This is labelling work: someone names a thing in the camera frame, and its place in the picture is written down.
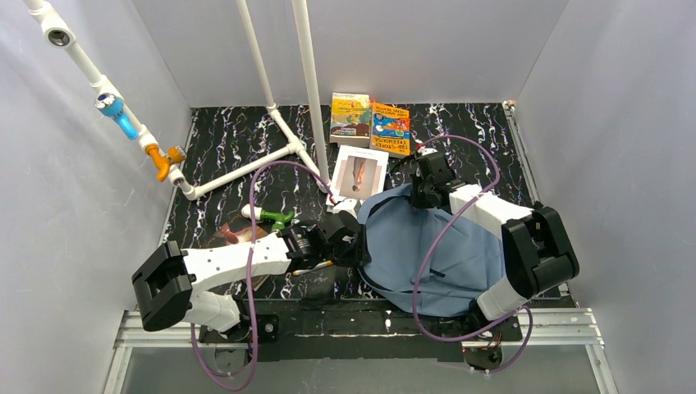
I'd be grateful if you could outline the blue student backpack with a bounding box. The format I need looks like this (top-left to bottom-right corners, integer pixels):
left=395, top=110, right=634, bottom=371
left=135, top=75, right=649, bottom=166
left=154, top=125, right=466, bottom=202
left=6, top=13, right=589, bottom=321
left=358, top=184, right=504, bottom=318

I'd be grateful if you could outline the dark Three Days book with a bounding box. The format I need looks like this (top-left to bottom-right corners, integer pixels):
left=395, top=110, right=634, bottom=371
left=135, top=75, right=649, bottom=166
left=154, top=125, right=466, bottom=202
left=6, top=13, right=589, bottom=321
left=206, top=214, right=269, bottom=291

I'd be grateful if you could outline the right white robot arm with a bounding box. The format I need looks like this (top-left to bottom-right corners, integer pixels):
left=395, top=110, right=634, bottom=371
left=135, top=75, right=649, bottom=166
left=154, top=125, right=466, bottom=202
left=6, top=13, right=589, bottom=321
left=411, top=149, right=579, bottom=328

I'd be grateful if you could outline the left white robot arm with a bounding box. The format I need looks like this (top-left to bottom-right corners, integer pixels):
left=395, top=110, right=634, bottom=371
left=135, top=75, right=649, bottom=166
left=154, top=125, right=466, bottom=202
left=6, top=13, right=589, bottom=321
left=131, top=212, right=369, bottom=332

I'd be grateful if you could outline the white yellow marker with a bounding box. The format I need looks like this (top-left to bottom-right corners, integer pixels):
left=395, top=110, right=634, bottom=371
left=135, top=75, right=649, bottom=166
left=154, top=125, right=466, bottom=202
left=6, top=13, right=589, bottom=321
left=291, top=260, right=333, bottom=277

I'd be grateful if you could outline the green white pipe fitting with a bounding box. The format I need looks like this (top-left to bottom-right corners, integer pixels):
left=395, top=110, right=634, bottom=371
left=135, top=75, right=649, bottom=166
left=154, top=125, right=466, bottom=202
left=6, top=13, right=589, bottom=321
left=241, top=204, right=295, bottom=231

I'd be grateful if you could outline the white art book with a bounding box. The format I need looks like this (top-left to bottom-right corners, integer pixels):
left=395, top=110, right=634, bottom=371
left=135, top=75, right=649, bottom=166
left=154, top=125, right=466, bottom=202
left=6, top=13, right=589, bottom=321
left=326, top=145, right=389, bottom=212

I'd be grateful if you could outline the orange treehouse book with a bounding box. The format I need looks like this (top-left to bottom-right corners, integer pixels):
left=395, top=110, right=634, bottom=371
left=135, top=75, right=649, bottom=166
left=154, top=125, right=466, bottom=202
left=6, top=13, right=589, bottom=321
left=369, top=102, right=411, bottom=158

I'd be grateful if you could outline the yellow illustrated book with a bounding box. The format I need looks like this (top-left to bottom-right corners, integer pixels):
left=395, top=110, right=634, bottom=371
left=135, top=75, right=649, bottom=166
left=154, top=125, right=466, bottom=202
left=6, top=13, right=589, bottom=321
left=329, top=92, right=372, bottom=148

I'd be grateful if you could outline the orange pipe valve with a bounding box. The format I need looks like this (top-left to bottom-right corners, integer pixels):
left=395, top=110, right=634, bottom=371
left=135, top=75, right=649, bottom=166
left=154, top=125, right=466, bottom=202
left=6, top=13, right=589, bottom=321
left=144, top=144, right=186, bottom=182

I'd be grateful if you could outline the blue pipe valve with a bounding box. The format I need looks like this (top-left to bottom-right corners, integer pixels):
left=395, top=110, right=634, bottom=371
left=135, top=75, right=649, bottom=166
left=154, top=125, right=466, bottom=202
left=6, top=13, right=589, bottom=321
left=94, top=93, right=138, bottom=140

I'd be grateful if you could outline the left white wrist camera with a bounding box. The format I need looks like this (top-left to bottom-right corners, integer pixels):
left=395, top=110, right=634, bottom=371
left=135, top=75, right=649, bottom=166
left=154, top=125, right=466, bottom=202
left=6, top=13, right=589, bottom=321
left=330, top=199, right=361, bottom=218

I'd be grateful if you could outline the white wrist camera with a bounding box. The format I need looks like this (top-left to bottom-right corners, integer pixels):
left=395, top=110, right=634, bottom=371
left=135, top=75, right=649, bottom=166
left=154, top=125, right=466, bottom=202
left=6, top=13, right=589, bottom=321
left=330, top=199, right=361, bottom=218
left=414, top=144, right=437, bottom=158

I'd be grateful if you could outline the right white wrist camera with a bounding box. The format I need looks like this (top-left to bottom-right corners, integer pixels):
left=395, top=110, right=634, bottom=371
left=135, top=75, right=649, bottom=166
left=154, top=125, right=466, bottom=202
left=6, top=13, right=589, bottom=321
left=414, top=144, right=437, bottom=158

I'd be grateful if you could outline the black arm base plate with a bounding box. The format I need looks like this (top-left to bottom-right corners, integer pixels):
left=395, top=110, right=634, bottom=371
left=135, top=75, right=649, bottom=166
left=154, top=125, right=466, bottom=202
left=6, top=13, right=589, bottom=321
left=195, top=295, right=523, bottom=364

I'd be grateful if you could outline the aluminium rail frame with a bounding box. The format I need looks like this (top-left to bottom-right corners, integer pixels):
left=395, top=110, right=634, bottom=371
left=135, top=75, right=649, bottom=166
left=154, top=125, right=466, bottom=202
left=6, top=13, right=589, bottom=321
left=103, top=308, right=618, bottom=393

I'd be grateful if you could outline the white PVC pipe frame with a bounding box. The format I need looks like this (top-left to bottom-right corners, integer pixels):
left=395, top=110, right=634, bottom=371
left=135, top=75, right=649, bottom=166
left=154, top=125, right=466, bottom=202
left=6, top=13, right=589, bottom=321
left=26, top=1, right=331, bottom=201

